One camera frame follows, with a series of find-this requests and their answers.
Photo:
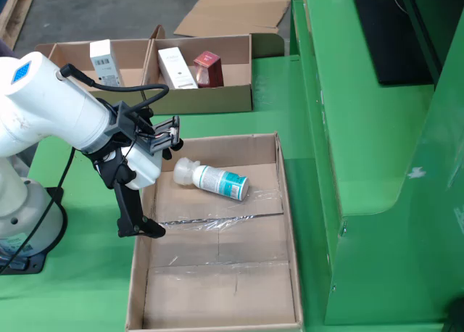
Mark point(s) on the large shallow cardboard tray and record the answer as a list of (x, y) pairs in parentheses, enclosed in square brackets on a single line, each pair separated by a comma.
[(217, 292)]

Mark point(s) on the tall white product carton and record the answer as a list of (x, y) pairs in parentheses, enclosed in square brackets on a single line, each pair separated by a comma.
[(175, 69)]

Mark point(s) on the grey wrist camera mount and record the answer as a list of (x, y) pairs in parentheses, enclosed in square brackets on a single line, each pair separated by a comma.
[(159, 136)]

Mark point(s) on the white carton with barcode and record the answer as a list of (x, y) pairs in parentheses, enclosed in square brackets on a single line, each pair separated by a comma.
[(105, 64)]

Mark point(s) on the white spray bottle teal label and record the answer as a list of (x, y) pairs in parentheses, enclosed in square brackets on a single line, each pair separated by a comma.
[(217, 181)]

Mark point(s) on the open cardboard box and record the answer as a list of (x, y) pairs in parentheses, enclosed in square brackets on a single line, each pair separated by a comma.
[(203, 100), (130, 56)]

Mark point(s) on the person in purple top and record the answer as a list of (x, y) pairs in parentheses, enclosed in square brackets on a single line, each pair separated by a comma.
[(4, 49)]

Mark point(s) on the flattened cardboard sheets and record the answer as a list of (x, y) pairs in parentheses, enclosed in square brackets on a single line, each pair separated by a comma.
[(232, 13)]

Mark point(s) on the green metal shelf unit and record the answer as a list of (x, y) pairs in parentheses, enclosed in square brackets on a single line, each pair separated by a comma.
[(362, 129)]

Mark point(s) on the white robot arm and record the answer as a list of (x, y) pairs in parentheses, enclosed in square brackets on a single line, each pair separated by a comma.
[(43, 103)]

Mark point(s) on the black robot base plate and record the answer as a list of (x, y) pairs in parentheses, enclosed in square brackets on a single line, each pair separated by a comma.
[(36, 265)]

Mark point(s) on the dark red perfume box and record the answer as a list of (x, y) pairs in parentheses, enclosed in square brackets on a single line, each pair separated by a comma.
[(208, 71)]

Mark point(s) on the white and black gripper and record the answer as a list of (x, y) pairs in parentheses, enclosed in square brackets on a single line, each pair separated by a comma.
[(145, 169)]

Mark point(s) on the wooden pallet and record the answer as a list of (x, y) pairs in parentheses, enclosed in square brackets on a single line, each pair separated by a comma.
[(14, 13)]

